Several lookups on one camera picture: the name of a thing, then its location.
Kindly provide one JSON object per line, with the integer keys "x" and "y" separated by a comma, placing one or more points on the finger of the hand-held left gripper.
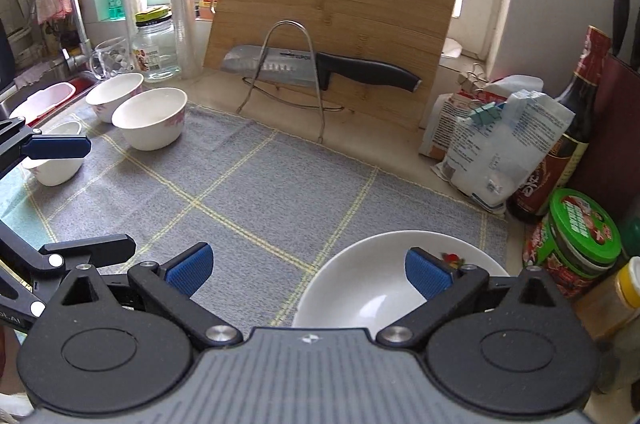
{"x": 85, "y": 250}
{"x": 55, "y": 147}

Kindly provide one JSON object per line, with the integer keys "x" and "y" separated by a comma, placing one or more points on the clear bag with blue print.
{"x": 500, "y": 163}

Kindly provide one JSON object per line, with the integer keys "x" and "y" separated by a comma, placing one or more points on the green-lid sauce jar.
{"x": 580, "y": 229}

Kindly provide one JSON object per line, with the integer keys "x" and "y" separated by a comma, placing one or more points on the bamboo cutting board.
{"x": 350, "y": 3}

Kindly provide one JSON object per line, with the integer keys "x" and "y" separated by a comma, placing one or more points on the white pink-flower bowl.
{"x": 150, "y": 123}
{"x": 107, "y": 99}
{"x": 55, "y": 172}

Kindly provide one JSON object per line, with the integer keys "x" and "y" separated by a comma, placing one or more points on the pink and white dish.
{"x": 42, "y": 101}

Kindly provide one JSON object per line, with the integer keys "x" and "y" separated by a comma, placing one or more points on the green binder clip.
{"x": 484, "y": 113}

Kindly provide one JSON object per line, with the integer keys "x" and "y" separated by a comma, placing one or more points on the pink cloth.
{"x": 50, "y": 3}

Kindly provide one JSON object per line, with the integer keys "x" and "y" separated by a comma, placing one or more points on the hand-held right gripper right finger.
{"x": 425, "y": 276}

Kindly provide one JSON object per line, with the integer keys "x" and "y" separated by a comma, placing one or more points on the white fruit-print plate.
{"x": 360, "y": 284}

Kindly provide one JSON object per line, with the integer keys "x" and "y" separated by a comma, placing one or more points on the yellow-lid spice jar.
{"x": 625, "y": 291}

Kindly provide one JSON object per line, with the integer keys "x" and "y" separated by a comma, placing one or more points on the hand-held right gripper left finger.
{"x": 192, "y": 274}

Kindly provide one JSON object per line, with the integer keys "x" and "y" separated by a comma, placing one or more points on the dark red knife block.
{"x": 615, "y": 128}

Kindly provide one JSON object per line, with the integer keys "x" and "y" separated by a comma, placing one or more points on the steel faucet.
{"x": 80, "y": 28}

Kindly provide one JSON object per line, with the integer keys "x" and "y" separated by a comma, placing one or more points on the dark soy sauce bottle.
{"x": 565, "y": 153}

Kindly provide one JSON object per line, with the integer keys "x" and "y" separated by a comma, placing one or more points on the grey checked cloth mat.
{"x": 250, "y": 204}

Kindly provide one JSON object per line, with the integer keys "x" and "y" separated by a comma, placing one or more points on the stack of clear plastic cups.
{"x": 182, "y": 13}

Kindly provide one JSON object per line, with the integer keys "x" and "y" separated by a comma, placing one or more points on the white bag with red print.
{"x": 445, "y": 123}

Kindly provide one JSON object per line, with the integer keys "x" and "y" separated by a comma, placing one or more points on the clear glass mug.
{"x": 112, "y": 56}

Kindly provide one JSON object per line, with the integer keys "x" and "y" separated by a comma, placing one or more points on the glass jar with yellow lid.
{"x": 155, "y": 53}

